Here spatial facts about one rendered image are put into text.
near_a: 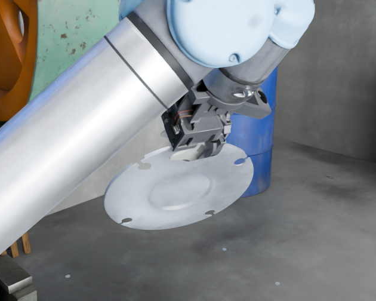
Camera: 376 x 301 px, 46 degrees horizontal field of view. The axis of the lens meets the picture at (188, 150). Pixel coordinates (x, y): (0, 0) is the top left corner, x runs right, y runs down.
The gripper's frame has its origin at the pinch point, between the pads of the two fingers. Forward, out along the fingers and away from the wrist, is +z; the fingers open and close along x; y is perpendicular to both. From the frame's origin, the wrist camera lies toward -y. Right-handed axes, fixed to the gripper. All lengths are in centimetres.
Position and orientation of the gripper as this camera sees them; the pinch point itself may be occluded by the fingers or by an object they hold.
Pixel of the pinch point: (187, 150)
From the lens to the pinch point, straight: 74.8
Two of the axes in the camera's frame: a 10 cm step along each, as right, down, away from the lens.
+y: -8.8, 1.6, -4.5
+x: 3.4, 8.7, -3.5
